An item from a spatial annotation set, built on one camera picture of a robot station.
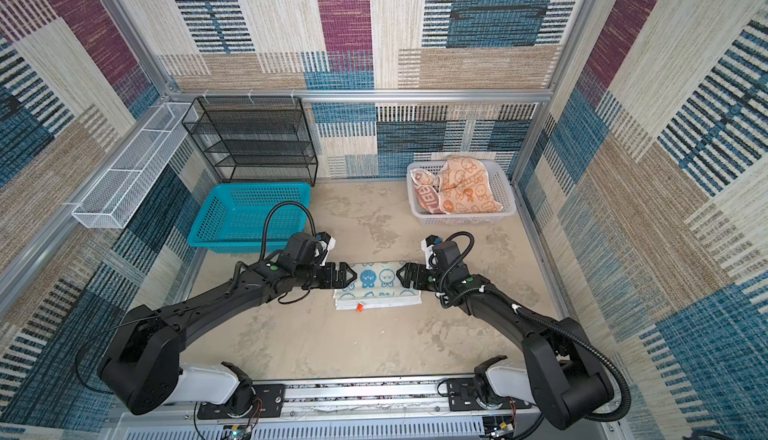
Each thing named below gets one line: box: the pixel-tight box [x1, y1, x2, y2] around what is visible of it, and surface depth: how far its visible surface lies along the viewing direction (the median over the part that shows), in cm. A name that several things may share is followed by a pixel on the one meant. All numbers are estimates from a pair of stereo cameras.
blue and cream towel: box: [333, 261, 423, 313], surface depth 91 cm
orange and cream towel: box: [438, 155, 503, 215], surface depth 114 cm
